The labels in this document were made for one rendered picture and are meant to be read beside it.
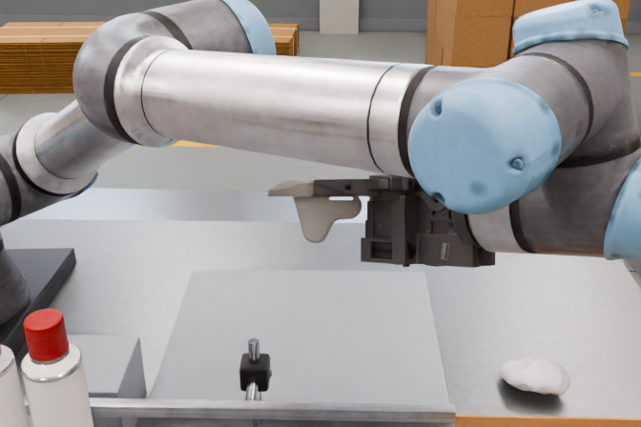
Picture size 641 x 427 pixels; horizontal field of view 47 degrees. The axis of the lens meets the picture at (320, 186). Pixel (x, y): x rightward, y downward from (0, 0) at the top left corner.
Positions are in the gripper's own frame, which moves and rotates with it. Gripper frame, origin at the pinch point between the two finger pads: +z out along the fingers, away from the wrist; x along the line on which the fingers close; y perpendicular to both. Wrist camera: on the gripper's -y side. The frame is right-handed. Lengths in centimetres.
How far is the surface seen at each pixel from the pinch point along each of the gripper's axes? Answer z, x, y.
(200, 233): 51, 22, 7
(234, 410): 2.0, -9.9, 21.7
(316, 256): 31.5, 31.3, 10.7
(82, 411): 8.5, -22.3, 20.5
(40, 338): 6.9, -27.0, 13.1
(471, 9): 140, 247, -90
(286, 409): -1.7, -6.5, 21.6
